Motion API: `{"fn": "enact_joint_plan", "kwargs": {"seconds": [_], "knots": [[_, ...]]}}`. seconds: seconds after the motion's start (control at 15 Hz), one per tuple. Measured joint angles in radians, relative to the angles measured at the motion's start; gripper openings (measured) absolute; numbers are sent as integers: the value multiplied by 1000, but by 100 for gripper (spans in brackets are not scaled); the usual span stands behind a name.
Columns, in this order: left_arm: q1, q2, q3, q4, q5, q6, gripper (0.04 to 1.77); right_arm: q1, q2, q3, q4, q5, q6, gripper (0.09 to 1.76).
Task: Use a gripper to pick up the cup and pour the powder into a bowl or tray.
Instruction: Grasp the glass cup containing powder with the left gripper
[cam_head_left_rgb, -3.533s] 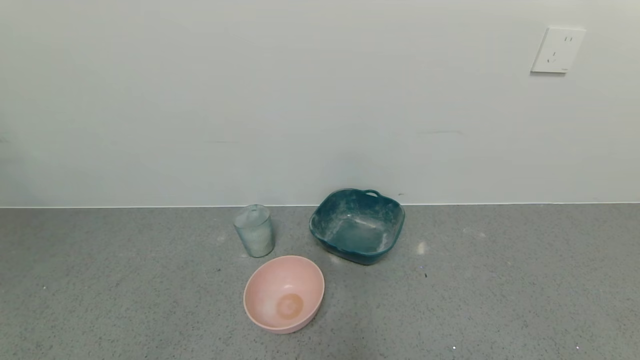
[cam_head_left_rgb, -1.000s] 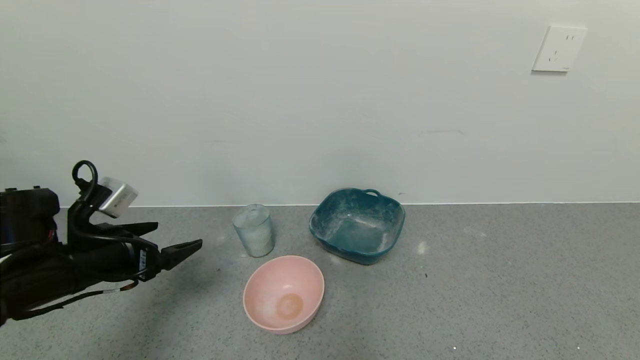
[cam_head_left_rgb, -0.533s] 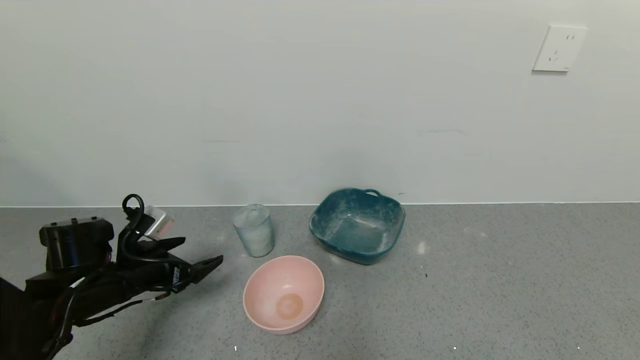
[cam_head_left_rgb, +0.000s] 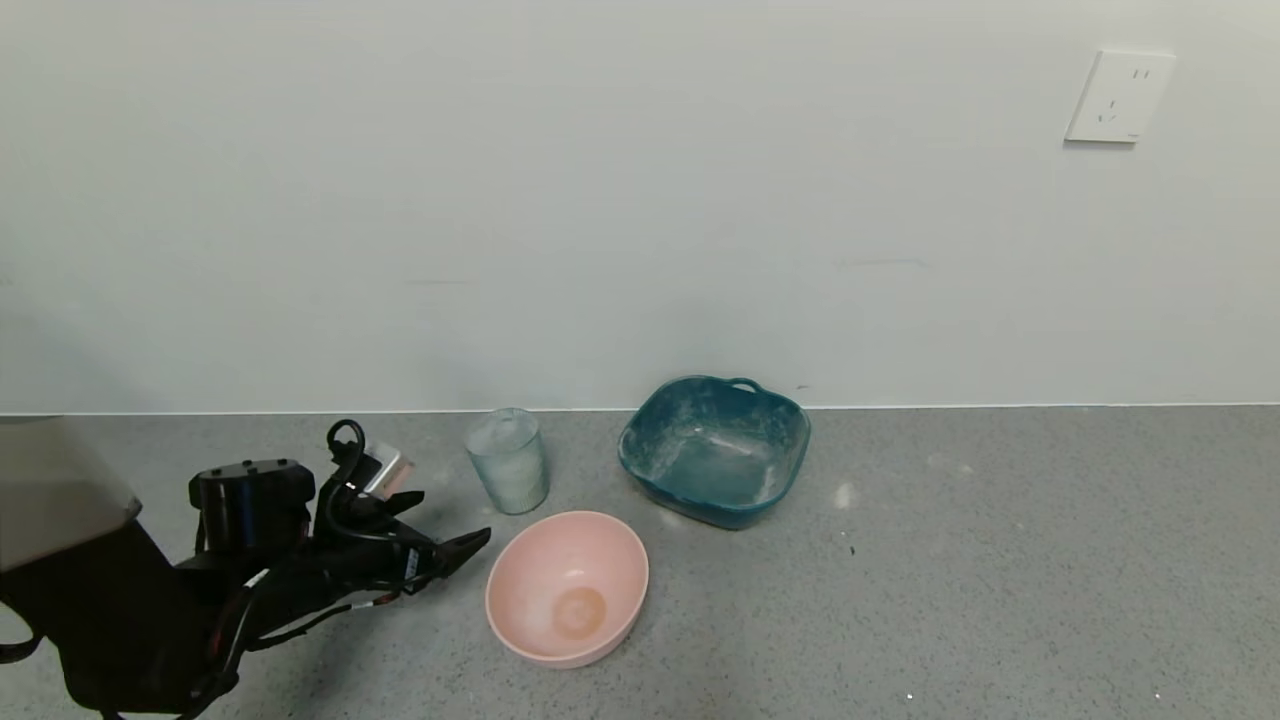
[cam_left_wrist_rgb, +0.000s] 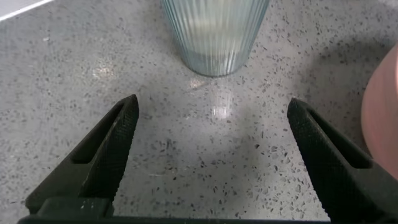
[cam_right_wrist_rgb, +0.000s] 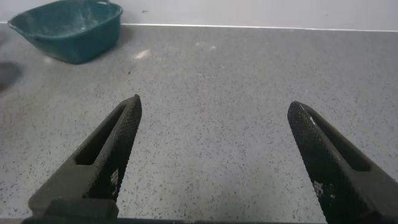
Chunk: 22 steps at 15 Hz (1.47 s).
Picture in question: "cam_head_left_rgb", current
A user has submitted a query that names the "teal square bowl with handles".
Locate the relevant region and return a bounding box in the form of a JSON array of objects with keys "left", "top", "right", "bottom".
[{"left": 617, "top": 375, "right": 812, "bottom": 531}]

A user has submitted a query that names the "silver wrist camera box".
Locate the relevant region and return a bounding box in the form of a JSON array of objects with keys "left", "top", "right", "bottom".
[{"left": 363, "top": 443, "right": 414, "bottom": 499}]

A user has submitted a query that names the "translucent ribbed plastic cup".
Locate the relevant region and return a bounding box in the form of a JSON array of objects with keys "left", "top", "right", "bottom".
[{"left": 464, "top": 407, "right": 551, "bottom": 516}]

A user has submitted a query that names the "thin black camera cable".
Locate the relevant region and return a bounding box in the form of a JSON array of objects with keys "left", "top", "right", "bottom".
[{"left": 315, "top": 419, "right": 441, "bottom": 547}]

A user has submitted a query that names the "white wall power outlet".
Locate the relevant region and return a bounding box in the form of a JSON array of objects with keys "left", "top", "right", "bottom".
[{"left": 1064, "top": 50, "right": 1177, "bottom": 145}]

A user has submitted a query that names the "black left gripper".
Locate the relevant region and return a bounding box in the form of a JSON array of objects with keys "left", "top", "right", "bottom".
[{"left": 318, "top": 489, "right": 492, "bottom": 596}]

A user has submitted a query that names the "pink round bowl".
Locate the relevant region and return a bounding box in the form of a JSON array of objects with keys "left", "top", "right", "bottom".
[{"left": 485, "top": 510, "right": 651, "bottom": 669}]

